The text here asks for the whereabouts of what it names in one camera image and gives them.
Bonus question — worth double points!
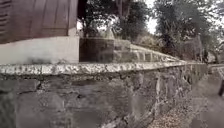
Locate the trees behind brown building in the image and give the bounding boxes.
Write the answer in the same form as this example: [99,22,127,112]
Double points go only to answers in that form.
[78,0,224,63]

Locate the leaf-strewn dirt strip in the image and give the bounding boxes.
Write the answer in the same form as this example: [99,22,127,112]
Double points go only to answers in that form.
[146,74,224,128]

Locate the stepped stone wall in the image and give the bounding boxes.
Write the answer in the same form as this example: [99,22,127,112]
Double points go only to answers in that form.
[79,37,181,64]

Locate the brown wooden building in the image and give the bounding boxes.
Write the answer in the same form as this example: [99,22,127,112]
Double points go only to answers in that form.
[0,0,81,65]

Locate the low stone wall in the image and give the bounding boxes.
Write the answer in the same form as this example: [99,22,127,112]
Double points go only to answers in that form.
[0,60,209,128]

